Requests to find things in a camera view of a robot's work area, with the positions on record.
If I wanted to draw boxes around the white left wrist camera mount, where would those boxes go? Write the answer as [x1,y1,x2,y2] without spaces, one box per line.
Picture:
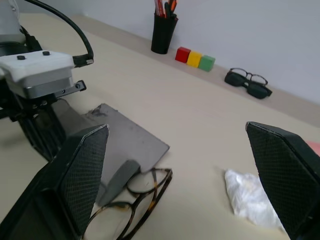
[0,50,76,99]

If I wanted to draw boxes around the white crumpled tissue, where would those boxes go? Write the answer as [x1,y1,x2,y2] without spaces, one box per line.
[224,169,287,232]

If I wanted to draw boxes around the pens in cup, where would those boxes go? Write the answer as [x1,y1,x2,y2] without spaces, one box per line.
[164,0,178,20]

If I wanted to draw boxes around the black sunglasses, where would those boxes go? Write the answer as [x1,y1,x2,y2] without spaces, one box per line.
[224,71,273,100]

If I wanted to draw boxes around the tortoiseshell glasses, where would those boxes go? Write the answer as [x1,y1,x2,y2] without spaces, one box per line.
[83,167,174,240]

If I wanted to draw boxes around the yellow block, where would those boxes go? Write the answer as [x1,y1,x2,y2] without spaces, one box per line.
[187,51,203,68]

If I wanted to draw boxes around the grey glasses case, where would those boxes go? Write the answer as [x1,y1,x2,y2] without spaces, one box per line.
[51,98,171,206]

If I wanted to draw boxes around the green block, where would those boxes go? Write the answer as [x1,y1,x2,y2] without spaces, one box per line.
[198,54,216,73]

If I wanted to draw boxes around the pink object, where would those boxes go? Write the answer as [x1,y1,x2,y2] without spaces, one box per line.
[306,140,320,158]

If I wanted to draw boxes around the black pen cup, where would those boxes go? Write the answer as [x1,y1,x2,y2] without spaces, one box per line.
[150,12,179,55]

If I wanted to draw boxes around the red block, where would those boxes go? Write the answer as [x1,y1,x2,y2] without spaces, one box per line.
[174,46,192,64]

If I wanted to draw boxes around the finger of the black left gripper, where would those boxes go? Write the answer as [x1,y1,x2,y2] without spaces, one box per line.
[18,103,67,162]

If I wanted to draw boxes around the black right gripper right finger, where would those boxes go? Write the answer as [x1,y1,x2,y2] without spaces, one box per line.
[245,121,320,240]

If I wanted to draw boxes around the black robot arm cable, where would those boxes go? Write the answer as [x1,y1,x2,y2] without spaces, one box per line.
[23,0,95,68]

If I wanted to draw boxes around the thin dark-framed glasses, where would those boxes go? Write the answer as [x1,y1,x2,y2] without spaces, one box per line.
[229,67,269,87]

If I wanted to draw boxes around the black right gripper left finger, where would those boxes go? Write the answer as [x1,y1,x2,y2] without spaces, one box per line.
[0,124,110,240]

